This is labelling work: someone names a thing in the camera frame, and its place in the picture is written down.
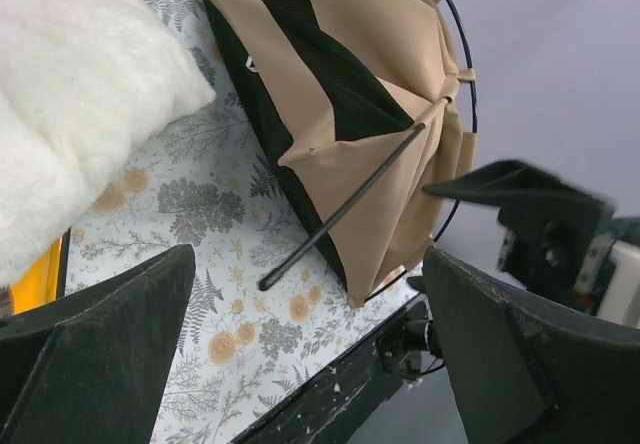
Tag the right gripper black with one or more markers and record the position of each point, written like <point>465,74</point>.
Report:
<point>557,235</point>

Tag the beige pet tent fabric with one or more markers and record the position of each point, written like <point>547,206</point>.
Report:
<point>330,89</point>

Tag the floral table mat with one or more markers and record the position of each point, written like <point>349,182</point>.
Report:
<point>204,181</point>

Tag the yellow pet bowl stand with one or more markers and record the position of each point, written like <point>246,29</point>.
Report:
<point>43,283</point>

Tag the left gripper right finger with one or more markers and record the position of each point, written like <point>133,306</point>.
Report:
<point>524,369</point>

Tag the white fluffy cushion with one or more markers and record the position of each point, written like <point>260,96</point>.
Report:
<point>84,83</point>

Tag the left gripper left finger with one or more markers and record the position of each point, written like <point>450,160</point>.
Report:
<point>92,367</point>

